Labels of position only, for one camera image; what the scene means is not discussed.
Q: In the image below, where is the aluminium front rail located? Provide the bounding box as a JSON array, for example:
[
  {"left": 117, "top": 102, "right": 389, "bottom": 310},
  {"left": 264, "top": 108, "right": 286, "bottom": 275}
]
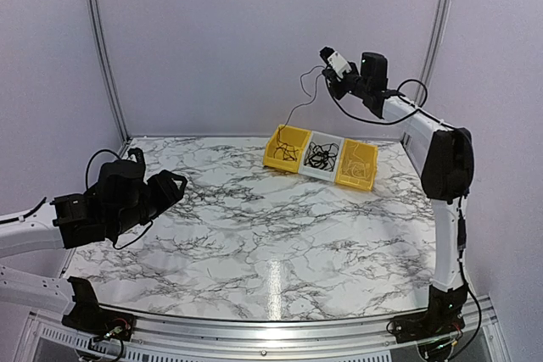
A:
[{"left": 14, "top": 296, "right": 510, "bottom": 361}]

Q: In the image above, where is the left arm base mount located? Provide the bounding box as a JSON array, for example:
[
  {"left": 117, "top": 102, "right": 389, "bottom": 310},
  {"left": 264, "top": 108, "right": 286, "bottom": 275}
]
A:
[{"left": 62, "top": 276, "right": 136, "bottom": 341}]

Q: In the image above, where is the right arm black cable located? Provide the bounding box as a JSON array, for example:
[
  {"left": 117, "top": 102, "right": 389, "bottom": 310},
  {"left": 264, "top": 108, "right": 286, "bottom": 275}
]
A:
[{"left": 330, "top": 77, "right": 484, "bottom": 337}]

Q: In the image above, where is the left yellow bin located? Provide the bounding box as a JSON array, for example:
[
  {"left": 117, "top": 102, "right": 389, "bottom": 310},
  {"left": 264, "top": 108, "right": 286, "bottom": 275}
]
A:
[{"left": 263, "top": 125, "right": 311, "bottom": 174}]

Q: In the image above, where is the left aluminium corner post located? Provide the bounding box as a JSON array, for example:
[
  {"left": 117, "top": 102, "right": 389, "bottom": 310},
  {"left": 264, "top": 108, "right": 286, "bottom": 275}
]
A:
[{"left": 87, "top": 0, "right": 130, "bottom": 143}]

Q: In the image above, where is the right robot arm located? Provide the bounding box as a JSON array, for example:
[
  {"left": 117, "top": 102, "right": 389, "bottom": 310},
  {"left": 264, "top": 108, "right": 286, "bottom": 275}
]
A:
[{"left": 320, "top": 47, "right": 474, "bottom": 335}]

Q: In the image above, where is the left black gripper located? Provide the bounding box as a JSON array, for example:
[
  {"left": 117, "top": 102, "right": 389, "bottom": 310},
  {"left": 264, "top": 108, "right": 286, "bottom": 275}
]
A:
[{"left": 109, "top": 170, "right": 188, "bottom": 237}]

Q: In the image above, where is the white translucent bin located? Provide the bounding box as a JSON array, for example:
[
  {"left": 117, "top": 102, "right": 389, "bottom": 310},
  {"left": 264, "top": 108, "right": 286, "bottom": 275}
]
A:
[{"left": 299, "top": 131, "right": 344, "bottom": 183}]

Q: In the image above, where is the pulled black cable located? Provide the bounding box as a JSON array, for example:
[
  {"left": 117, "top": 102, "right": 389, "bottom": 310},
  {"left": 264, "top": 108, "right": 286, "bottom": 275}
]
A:
[
  {"left": 273, "top": 143, "right": 300, "bottom": 164},
  {"left": 304, "top": 141, "right": 339, "bottom": 170}
]

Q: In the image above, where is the yellow bin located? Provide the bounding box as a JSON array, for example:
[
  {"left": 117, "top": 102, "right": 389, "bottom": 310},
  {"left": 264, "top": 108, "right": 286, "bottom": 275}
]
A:
[
  {"left": 335, "top": 138, "right": 378, "bottom": 192},
  {"left": 263, "top": 125, "right": 311, "bottom": 174}
]

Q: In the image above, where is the right yellow bin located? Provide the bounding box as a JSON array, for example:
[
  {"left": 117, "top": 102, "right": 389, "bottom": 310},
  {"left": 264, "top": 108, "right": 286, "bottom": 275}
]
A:
[{"left": 335, "top": 138, "right": 378, "bottom": 192}]

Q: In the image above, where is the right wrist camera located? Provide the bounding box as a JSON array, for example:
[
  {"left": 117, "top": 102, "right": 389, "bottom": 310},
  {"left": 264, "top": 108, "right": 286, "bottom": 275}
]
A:
[{"left": 319, "top": 47, "right": 356, "bottom": 80}]

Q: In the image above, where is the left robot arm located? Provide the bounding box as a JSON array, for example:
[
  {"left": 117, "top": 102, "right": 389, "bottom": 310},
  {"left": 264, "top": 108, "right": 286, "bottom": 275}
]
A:
[{"left": 1, "top": 158, "right": 188, "bottom": 332}]

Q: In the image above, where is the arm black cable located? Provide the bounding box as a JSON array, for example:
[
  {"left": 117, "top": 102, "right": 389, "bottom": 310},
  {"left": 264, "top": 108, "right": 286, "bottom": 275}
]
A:
[
  {"left": 330, "top": 77, "right": 484, "bottom": 337},
  {"left": 84, "top": 148, "right": 154, "bottom": 251}
]

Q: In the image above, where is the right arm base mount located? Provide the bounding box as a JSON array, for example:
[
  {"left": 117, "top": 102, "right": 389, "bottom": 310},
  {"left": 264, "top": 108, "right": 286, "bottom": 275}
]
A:
[{"left": 386, "top": 285, "right": 467, "bottom": 343}]

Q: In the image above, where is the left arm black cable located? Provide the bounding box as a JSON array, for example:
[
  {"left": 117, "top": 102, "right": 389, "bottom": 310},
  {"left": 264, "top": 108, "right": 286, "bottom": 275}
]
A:
[{"left": 84, "top": 148, "right": 154, "bottom": 251}]

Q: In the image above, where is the aluminium corner post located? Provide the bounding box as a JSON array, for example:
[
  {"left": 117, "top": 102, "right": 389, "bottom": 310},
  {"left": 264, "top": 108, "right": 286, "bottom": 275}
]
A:
[
  {"left": 87, "top": 0, "right": 130, "bottom": 143},
  {"left": 400, "top": 0, "right": 457, "bottom": 145}
]

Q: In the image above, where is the right aluminium corner post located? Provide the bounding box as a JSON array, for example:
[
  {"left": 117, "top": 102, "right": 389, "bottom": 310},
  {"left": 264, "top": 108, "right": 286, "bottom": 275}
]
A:
[{"left": 400, "top": 0, "right": 457, "bottom": 145}]

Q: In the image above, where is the white thin cable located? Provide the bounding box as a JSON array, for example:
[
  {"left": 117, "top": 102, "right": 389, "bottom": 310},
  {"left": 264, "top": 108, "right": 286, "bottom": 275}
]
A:
[{"left": 341, "top": 148, "right": 372, "bottom": 181}]

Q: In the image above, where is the long thin black cable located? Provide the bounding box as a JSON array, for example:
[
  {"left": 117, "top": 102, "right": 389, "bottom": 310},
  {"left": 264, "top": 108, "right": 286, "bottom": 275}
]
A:
[{"left": 273, "top": 64, "right": 330, "bottom": 158}]

